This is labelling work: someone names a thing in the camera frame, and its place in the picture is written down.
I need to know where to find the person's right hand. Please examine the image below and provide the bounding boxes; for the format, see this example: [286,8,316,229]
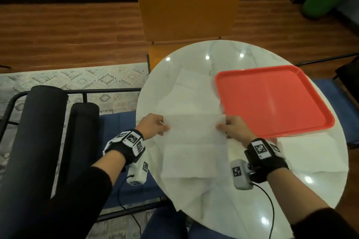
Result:
[216,115,257,148]

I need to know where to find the person's left hand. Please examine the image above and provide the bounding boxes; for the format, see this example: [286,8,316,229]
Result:
[135,113,171,141]

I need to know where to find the red plastic tray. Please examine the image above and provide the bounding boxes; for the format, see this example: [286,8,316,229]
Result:
[215,65,336,139]

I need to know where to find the pile of white paper napkins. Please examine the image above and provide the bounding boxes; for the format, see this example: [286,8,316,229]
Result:
[151,68,233,214]

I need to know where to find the person's left forearm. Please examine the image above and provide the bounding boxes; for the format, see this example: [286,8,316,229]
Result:
[28,150,126,239]

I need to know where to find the person's right forearm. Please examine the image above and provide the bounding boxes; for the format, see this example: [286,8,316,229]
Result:
[266,167,359,239]

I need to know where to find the person's legs in blue jeans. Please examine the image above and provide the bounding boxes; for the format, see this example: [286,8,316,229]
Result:
[140,207,239,239]

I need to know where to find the blue chair with black bolsters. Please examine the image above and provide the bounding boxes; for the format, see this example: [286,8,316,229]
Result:
[296,53,359,147]
[0,85,169,223]

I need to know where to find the yellow upholstered chair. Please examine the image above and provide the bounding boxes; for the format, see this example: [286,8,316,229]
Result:
[136,0,242,73]

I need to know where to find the black marker wrist strap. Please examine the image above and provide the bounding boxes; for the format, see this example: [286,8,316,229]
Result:
[244,138,289,183]
[103,129,146,165]

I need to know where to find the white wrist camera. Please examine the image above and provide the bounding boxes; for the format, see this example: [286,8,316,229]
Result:
[126,160,149,186]
[230,159,256,191]

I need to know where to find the black camera cable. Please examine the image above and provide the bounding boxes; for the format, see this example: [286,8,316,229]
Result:
[252,182,275,239]
[117,174,142,239]

